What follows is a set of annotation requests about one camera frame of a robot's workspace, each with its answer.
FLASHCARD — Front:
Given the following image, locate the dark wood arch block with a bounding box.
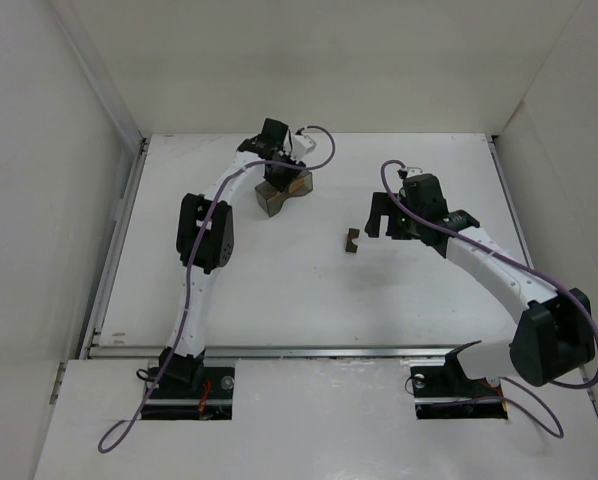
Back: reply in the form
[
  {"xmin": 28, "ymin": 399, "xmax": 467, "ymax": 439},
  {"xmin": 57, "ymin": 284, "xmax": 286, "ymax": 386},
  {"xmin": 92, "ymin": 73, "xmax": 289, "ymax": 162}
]
[{"xmin": 344, "ymin": 228, "xmax": 360, "ymax": 254}]

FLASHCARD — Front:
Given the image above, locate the grey translucent plastic bin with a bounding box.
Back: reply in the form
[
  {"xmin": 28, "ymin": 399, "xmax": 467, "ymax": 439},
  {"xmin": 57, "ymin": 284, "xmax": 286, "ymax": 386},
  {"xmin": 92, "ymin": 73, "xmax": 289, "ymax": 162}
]
[{"xmin": 255, "ymin": 172, "xmax": 313, "ymax": 217}]

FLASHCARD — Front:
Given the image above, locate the striped brown wood block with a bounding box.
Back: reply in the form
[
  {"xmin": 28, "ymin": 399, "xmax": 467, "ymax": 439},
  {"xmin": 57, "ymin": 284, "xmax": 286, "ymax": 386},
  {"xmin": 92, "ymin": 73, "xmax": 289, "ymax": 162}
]
[{"xmin": 288, "ymin": 182, "xmax": 304, "ymax": 193}]

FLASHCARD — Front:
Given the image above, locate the light wood rectangular block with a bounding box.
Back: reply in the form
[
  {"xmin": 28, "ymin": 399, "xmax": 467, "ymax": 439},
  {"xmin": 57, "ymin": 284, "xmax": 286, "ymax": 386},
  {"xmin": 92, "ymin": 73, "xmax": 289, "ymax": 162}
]
[{"xmin": 267, "ymin": 191, "xmax": 288, "ymax": 204}]

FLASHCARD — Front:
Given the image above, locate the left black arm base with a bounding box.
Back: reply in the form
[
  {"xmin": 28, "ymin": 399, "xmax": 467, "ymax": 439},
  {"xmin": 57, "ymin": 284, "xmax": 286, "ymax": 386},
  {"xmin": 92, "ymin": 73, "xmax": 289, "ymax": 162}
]
[{"xmin": 136, "ymin": 348, "xmax": 235, "ymax": 421}]

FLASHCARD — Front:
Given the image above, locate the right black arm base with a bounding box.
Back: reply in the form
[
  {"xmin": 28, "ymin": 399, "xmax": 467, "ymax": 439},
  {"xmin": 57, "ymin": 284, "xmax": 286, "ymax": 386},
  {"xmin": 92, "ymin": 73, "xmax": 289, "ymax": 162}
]
[{"xmin": 408, "ymin": 342, "xmax": 508, "ymax": 420}]

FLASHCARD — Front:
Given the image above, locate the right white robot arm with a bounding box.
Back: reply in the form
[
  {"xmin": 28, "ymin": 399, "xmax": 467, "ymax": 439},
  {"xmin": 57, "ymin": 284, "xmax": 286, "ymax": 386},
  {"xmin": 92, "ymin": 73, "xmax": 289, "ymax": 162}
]
[{"xmin": 364, "ymin": 170, "xmax": 596, "ymax": 387}]

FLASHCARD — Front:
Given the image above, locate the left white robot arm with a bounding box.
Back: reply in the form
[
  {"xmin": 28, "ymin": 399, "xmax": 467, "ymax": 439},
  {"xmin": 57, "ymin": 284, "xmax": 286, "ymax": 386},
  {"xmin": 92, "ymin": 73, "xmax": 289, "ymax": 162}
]
[{"xmin": 159, "ymin": 119, "xmax": 316, "ymax": 391}]

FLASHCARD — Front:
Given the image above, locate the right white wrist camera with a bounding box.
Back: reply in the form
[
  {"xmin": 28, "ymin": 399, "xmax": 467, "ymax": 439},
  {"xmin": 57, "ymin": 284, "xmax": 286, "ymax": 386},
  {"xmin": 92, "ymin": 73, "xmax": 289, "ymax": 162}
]
[{"xmin": 398, "ymin": 166, "xmax": 424, "ymax": 180}]

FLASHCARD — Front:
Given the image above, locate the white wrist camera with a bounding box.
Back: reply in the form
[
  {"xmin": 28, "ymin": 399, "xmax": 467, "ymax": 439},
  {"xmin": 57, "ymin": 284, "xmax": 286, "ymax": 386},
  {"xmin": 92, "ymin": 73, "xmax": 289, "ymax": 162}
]
[
  {"xmin": 288, "ymin": 133, "xmax": 316, "ymax": 162},
  {"xmin": 398, "ymin": 166, "xmax": 424, "ymax": 180}
]

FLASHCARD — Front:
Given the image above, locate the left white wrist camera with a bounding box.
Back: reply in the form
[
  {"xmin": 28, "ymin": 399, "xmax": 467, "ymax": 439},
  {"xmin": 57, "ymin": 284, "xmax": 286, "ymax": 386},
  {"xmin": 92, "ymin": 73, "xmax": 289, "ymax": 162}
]
[{"xmin": 288, "ymin": 133, "xmax": 316, "ymax": 162}]

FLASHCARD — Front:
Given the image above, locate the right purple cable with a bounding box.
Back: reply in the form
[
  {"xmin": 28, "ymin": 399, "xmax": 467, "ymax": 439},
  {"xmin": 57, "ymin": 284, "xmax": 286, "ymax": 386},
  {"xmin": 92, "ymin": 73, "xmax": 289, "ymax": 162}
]
[{"xmin": 381, "ymin": 159, "xmax": 598, "ymax": 440}]

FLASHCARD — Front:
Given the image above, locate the purple cable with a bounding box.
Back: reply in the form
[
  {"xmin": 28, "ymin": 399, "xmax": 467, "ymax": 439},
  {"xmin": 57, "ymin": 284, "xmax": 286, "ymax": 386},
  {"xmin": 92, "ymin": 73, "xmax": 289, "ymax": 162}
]
[
  {"xmin": 381, "ymin": 159, "xmax": 598, "ymax": 440},
  {"xmin": 98, "ymin": 124, "xmax": 336, "ymax": 455}
]

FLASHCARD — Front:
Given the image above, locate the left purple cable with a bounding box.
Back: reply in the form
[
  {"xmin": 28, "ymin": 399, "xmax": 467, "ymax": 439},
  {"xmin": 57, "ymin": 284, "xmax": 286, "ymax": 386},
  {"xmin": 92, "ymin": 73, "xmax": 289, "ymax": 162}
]
[{"xmin": 98, "ymin": 124, "xmax": 336, "ymax": 455}]

